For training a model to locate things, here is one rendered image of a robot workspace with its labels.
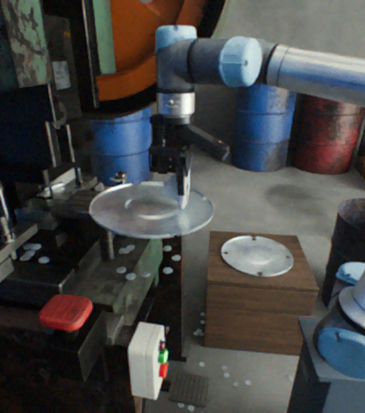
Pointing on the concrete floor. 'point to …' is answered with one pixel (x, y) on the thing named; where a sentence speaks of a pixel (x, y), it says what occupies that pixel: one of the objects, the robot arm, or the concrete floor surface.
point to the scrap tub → (355, 236)
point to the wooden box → (257, 301)
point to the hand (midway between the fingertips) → (184, 204)
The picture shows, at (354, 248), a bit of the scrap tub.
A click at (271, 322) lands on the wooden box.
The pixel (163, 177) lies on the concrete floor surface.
